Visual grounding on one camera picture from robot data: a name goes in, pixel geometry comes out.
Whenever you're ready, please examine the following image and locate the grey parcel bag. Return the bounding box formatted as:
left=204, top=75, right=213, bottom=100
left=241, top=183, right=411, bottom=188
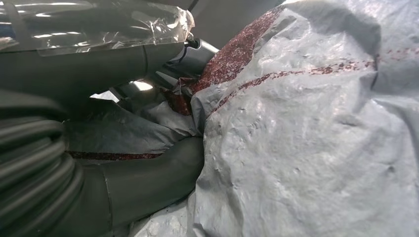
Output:
left=64, top=0, right=419, bottom=237

